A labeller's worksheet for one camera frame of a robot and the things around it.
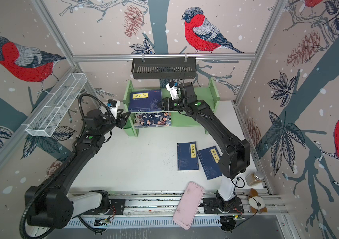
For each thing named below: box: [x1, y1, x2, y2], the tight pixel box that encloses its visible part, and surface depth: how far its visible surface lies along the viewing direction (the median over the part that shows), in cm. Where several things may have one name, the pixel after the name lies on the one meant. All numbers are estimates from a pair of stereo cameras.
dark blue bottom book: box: [128, 89, 163, 113], surface depth 84 cm
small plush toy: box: [248, 188, 268, 214], surface depth 74 cm
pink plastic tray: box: [172, 181, 204, 231], surface depth 73 cm
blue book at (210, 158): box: [196, 145, 223, 181], surface depth 90 cm
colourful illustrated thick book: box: [133, 112, 172, 128], surface depth 94 cm
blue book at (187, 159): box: [176, 141, 200, 171], surface depth 92 cm
